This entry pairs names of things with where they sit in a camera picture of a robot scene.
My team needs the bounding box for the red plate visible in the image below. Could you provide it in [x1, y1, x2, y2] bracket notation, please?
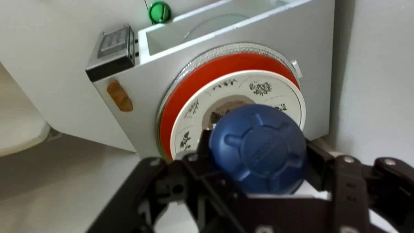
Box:
[158, 51, 299, 160]

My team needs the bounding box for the green bottle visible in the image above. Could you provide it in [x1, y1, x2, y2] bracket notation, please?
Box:
[147, 1, 172, 23]

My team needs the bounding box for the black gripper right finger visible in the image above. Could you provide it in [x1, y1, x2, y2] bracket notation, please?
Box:
[306, 140, 414, 233]

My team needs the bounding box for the white microwave oven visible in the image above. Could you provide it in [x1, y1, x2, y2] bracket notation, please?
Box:
[86, 0, 335, 157]

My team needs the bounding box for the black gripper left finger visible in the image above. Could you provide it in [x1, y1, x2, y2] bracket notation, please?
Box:
[85, 128, 251, 233]

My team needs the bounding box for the glass microwave turntable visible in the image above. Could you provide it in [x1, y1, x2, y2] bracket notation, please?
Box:
[184, 12, 247, 41]

